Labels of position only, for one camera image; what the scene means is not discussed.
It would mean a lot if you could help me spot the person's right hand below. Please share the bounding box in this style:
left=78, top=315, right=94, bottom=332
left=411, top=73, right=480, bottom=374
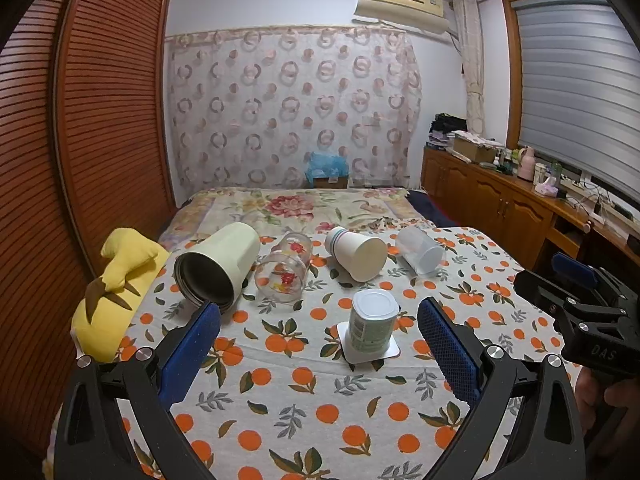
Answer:
left=574, top=371, right=601, bottom=438

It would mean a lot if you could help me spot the wooden louvred wardrobe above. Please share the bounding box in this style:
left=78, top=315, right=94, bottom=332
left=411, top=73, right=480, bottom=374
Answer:
left=0, top=0, right=177, bottom=461

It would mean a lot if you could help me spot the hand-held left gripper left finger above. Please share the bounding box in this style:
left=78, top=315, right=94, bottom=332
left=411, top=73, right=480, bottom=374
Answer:
left=54, top=301, right=223, bottom=480

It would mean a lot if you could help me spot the floral bed sheet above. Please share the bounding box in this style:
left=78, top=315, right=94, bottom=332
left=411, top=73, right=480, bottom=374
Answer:
left=160, top=186, right=436, bottom=251

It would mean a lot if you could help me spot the beige window curtain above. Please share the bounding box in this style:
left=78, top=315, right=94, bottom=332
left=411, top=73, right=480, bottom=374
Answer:
left=452, top=0, right=487, bottom=136

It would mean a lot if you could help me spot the pink kettle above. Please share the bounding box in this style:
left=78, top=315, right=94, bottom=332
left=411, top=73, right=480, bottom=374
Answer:
left=517, top=146, right=536, bottom=181

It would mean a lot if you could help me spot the yellow plush toy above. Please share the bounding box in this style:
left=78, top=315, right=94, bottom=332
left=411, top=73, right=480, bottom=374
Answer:
left=70, top=227, right=171, bottom=363

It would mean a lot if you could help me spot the open cardboard box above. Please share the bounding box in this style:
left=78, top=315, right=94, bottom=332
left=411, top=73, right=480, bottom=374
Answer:
left=452, top=136, right=501, bottom=164

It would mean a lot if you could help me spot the pile of clothes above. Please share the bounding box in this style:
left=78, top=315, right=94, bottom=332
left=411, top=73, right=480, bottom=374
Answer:
left=427, top=114, right=468, bottom=151

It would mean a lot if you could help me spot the translucent plastic cup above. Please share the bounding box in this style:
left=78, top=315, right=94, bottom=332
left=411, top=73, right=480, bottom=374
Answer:
left=396, top=225, right=446, bottom=276

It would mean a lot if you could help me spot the white striped paper cup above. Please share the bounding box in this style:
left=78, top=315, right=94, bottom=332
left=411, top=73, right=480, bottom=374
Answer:
left=324, top=226, right=388, bottom=282

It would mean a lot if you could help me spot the dark blue blanket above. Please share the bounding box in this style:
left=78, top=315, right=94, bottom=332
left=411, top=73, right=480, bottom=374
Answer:
left=407, top=189, right=461, bottom=227

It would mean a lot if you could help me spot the cream tumbler cup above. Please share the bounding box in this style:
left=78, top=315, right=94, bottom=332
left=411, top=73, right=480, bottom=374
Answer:
left=172, top=222, right=262, bottom=311

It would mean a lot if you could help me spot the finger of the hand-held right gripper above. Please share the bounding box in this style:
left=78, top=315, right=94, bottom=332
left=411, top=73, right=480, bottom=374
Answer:
left=551, top=251, right=608, bottom=288
left=514, top=269, right=571, bottom=317

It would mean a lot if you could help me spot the wooden cabinet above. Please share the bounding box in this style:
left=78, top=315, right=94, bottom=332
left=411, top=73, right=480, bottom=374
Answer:
left=421, top=145, right=640, bottom=272

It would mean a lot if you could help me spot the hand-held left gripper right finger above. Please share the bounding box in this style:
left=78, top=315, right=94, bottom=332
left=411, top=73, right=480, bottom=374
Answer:
left=416, top=297, right=586, bottom=480

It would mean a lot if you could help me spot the clear glass cup red print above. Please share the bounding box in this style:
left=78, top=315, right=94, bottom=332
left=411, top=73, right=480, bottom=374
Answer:
left=254, top=232, right=313, bottom=306

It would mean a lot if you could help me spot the circle pattern curtain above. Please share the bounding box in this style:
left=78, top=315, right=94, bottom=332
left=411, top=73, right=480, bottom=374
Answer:
left=164, top=24, right=423, bottom=193

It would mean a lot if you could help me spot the green and white cup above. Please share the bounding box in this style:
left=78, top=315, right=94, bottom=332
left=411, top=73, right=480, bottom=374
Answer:
left=347, top=288, right=401, bottom=356

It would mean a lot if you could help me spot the grey window blind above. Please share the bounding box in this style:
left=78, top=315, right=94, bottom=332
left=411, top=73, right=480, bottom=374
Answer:
left=515, top=0, right=640, bottom=188

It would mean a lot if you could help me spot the blue plastic bag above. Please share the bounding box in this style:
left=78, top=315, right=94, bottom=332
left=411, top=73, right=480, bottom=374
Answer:
left=305, top=151, right=349, bottom=181

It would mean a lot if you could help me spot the cream air conditioner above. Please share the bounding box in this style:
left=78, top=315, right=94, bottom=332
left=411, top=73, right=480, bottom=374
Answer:
left=354, top=0, right=451, bottom=36

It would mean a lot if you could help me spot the white square coaster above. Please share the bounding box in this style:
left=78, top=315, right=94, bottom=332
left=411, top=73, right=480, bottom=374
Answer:
left=336, top=321, right=402, bottom=365

